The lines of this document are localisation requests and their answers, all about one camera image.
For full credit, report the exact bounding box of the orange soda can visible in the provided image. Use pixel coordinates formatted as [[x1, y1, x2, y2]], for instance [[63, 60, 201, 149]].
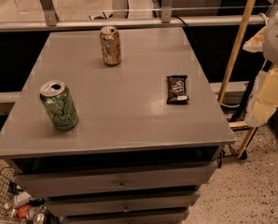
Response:
[[100, 26, 121, 65]]

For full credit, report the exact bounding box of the grey drawer cabinet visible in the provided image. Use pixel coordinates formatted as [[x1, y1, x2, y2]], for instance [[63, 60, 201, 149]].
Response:
[[0, 28, 234, 224]]

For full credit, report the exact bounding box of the orange object in basket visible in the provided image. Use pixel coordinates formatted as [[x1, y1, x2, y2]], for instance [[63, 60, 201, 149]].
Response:
[[17, 204, 32, 218]]

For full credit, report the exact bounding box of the black wire basket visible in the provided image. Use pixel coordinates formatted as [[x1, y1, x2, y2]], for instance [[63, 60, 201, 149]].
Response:
[[0, 167, 18, 219]]

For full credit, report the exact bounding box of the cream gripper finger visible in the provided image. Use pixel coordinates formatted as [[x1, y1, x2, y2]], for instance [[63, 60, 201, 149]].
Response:
[[244, 64, 278, 127], [243, 27, 266, 53]]

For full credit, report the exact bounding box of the green soda can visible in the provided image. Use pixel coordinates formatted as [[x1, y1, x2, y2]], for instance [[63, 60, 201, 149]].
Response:
[[39, 80, 78, 131]]

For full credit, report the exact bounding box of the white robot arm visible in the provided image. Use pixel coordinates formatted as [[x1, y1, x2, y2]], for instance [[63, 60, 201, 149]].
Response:
[[243, 11, 278, 127]]

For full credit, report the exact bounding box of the yellow wooden pole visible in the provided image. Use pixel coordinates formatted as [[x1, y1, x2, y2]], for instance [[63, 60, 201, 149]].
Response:
[[217, 0, 256, 104]]

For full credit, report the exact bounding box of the grey metal railing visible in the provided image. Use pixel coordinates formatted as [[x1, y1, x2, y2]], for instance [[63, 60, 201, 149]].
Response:
[[0, 0, 271, 34]]

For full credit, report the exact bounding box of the black snack bar wrapper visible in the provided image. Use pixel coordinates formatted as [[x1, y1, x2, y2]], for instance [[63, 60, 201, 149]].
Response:
[[167, 76, 189, 105]]

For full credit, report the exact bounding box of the white bottle in basket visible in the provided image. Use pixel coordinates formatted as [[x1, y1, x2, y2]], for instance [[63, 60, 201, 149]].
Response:
[[5, 191, 33, 210]]

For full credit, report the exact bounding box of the silver can in basket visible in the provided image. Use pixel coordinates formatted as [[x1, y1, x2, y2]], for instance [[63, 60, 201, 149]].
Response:
[[33, 213, 47, 224]]

